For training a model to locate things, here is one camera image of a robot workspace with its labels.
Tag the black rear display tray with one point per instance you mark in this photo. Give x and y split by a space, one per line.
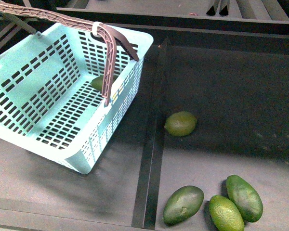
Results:
256 10

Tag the black display tray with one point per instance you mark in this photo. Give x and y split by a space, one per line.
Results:
236 85
256 10

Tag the black triangular divider left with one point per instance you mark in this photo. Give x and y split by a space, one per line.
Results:
212 7

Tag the brown basket handle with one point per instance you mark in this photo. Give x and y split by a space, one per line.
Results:
110 36

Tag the green avocado dark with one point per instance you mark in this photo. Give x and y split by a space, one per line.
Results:
182 204

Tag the white zip tie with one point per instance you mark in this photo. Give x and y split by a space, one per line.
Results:
95 29

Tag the green avocado bottom edge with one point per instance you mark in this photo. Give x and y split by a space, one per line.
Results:
245 197

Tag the light teal plastic basket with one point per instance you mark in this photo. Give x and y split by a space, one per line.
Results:
47 103

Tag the black tray divider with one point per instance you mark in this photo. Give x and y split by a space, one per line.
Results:
146 200

